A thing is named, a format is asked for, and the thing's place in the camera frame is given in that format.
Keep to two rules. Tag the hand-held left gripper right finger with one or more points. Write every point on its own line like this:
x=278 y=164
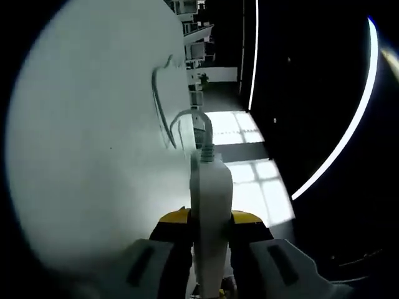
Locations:
x=268 y=271

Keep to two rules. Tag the large bright window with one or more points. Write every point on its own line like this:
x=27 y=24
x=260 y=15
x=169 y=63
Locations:
x=268 y=193

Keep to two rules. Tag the long curved ceiling light strip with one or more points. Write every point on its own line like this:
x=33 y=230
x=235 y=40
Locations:
x=361 y=106

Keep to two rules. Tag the white power strip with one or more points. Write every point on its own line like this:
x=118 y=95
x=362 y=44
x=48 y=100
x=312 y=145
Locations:
x=212 y=202

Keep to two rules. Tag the potted green plant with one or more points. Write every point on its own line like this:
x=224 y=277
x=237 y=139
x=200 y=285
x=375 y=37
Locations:
x=204 y=79

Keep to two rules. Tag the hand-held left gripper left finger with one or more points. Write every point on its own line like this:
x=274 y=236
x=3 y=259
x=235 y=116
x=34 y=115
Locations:
x=146 y=271

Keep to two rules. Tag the group of white office desks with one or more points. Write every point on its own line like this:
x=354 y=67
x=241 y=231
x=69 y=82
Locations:
x=196 y=31

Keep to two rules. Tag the straight ceiling light strip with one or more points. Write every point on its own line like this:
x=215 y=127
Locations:
x=254 y=56

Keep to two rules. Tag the small bright window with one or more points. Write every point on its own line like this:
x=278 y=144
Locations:
x=237 y=127

